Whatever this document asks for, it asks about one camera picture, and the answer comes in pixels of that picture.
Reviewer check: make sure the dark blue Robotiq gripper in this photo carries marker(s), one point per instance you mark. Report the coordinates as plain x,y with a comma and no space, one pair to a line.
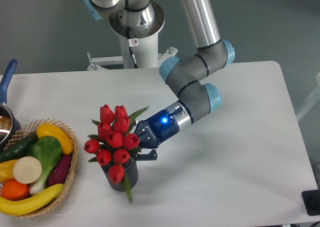
152,132

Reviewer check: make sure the red tulip bouquet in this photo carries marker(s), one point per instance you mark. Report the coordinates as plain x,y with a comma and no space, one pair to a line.
115,143

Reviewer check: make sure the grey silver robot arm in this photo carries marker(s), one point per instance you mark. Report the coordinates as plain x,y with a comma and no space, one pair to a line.
137,24

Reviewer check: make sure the dark grey ribbed vase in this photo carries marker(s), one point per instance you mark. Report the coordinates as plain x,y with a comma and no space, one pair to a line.
131,172

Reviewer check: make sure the purple sweet potato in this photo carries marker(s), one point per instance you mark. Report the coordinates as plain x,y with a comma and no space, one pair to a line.
61,171

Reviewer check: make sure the green bok choy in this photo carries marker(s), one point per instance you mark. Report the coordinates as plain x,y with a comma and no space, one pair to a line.
47,150

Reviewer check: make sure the woven wicker basket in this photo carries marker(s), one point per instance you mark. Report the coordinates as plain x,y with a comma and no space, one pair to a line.
31,128

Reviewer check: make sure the white round radish slice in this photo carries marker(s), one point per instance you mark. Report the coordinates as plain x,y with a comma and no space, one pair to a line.
27,170

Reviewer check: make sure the green cucumber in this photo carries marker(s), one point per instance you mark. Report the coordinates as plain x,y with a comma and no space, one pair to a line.
18,149

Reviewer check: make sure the orange fruit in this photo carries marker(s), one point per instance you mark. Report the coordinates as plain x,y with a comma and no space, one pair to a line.
15,191

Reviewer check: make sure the yellow bell pepper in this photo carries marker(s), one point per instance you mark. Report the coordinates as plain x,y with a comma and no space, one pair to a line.
6,170

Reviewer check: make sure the yellow banana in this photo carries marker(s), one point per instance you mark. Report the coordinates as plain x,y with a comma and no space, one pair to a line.
31,204

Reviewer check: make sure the black device at edge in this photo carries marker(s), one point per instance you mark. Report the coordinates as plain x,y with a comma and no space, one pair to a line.
311,199

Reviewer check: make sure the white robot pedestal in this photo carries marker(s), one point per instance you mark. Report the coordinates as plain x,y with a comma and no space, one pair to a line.
135,53

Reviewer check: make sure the blue handled saucepan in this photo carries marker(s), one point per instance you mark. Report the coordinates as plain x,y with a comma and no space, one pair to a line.
8,123

